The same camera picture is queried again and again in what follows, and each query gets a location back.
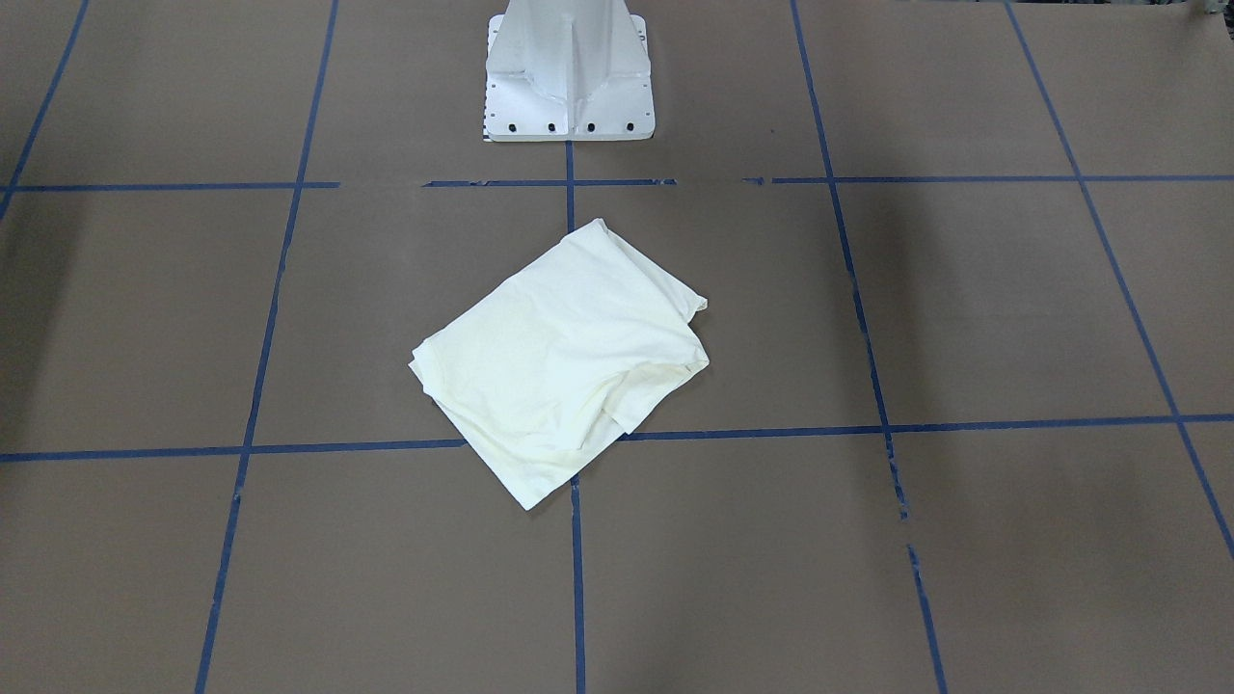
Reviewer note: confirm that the cream long-sleeve cat shirt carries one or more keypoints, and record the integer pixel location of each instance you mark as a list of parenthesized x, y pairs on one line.
[(562, 359)]

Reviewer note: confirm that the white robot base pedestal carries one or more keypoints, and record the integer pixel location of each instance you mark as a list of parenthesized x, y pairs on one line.
[(559, 71)]

